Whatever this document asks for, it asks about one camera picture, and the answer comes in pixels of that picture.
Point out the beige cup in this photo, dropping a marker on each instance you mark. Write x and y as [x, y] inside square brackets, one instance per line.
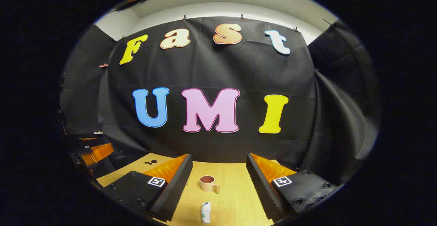
[206, 186]

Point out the white toothpaste tube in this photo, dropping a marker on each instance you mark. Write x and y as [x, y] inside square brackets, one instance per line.
[206, 212]

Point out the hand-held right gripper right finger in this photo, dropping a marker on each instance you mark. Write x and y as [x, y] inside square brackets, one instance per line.
[259, 188]

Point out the black backdrop cloth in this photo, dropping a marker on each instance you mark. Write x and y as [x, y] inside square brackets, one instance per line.
[211, 69]

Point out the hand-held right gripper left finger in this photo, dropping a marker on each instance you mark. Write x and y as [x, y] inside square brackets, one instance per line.
[175, 188]

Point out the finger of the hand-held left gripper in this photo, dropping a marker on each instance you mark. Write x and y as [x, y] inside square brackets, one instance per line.
[88, 136]
[99, 152]

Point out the wooden desktop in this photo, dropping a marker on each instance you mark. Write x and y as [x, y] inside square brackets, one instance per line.
[232, 192]

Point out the red cloth clip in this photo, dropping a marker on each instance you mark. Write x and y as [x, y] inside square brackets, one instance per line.
[103, 65]

